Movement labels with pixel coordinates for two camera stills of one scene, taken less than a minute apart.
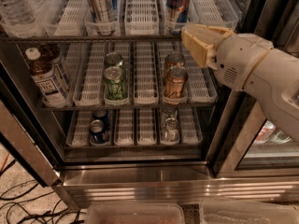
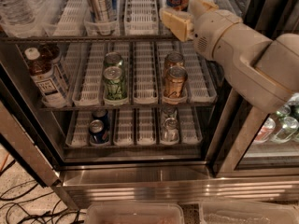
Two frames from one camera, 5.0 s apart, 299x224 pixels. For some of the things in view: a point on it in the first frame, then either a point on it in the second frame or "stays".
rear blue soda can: (101, 115) stays
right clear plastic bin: (247, 212) stays
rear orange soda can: (174, 59) stays
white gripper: (240, 61) → (214, 32)
